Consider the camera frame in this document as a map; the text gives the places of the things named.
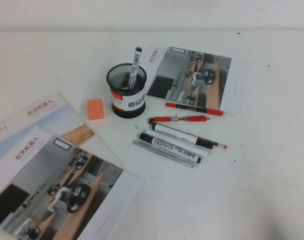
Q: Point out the slim white barcode pen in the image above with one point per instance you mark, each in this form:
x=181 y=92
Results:
x=135 y=60

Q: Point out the red gel pen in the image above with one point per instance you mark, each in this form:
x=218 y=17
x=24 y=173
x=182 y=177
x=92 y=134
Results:
x=166 y=119

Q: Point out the clear grey pen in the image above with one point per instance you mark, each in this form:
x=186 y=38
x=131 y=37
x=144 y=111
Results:
x=161 y=153

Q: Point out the black mesh pen holder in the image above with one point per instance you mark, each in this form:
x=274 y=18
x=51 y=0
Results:
x=121 y=100

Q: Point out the plain white tube pen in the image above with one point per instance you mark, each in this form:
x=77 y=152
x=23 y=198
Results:
x=201 y=151

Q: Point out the thick white marker black cap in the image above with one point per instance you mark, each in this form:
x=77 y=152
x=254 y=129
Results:
x=174 y=132

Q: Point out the white barcode marker black ends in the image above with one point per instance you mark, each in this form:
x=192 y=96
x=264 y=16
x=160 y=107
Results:
x=166 y=146

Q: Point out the orange block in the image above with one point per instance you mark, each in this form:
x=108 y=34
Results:
x=95 y=110

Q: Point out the red capped black marker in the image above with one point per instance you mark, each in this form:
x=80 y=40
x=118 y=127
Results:
x=214 y=111

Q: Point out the robot photo brochure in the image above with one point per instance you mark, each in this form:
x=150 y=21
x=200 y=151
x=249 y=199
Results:
x=216 y=75
x=91 y=187

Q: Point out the blue sky brochure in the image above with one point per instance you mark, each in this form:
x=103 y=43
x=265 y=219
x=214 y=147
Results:
x=42 y=117

